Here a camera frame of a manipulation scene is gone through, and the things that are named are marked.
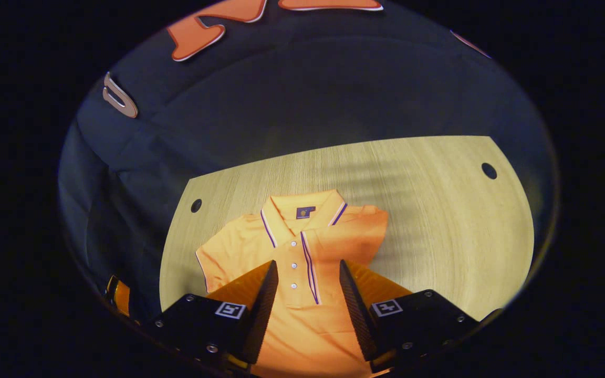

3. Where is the orange T-shirt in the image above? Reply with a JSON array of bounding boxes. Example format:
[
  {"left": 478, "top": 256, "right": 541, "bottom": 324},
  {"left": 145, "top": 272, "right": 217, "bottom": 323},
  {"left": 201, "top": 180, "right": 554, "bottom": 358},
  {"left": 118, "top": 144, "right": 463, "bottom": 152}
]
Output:
[{"left": 195, "top": 189, "right": 390, "bottom": 378}]

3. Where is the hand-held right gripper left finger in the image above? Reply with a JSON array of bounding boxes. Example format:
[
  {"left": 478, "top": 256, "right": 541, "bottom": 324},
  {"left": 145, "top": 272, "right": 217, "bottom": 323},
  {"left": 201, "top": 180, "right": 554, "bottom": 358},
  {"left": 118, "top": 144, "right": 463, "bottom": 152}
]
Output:
[{"left": 153, "top": 260, "right": 279, "bottom": 368}]

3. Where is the black backdrop cloth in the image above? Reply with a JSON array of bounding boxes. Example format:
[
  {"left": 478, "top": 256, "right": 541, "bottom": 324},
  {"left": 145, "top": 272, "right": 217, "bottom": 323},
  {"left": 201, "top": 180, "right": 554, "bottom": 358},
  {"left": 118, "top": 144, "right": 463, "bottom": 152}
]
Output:
[{"left": 58, "top": 0, "right": 558, "bottom": 316}]

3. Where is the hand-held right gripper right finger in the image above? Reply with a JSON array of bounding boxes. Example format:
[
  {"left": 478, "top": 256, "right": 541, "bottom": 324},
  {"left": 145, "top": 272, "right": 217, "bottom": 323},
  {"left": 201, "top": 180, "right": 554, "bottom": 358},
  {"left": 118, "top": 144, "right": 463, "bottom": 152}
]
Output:
[{"left": 338, "top": 259, "right": 484, "bottom": 374}]

